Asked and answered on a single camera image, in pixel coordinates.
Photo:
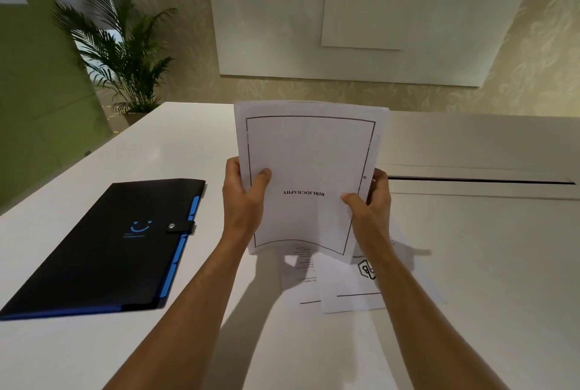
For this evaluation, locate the person's left forearm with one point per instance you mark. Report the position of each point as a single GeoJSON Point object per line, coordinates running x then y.
{"type": "Point", "coordinates": [181, 312]}

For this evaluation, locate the person's left hand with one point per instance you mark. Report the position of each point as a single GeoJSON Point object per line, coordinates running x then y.
{"type": "Point", "coordinates": [240, 211]}

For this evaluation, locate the large white wall board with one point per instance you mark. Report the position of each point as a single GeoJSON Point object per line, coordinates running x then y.
{"type": "Point", "coordinates": [362, 14]}

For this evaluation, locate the white bordered paper sheets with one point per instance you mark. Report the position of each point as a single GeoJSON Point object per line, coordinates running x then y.
{"type": "Point", "coordinates": [308, 177]}

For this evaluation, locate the person's left thumb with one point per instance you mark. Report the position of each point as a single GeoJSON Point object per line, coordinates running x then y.
{"type": "Point", "coordinates": [259, 183]}

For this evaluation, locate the green partition panel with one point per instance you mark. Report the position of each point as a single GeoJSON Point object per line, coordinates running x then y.
{"type": "Point", "coordinates": [43, 86]}

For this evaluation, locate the black expanding file folder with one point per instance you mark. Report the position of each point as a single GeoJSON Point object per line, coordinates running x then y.
{"type": "Point", "coordinates": [113, 245]}

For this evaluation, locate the person's right forearm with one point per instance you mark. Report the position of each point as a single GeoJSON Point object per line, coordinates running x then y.
{"type": "Point", "coordinates": [417, 317]}

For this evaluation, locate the person's right thumb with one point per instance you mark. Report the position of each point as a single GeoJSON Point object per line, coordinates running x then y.
{"type": "Point", "coordinates": [355, 201]}

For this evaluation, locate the green potted palm plant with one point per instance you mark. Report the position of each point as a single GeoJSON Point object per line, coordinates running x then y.
{"type": "Point", "coordinates": [118, 52]}

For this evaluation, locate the person's right hand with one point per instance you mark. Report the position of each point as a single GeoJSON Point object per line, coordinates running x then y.
{"type": "Point", "coordinates": [374, 213]}

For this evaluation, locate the white sheet with text lines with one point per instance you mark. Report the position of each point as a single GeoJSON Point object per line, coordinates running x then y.
{"type": "Point", "coordinates": [297, 274]}

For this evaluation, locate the white sheet with hexagon logo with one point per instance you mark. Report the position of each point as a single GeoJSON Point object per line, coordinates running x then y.
{"type": "Point", "coordinates": [349, 288]}

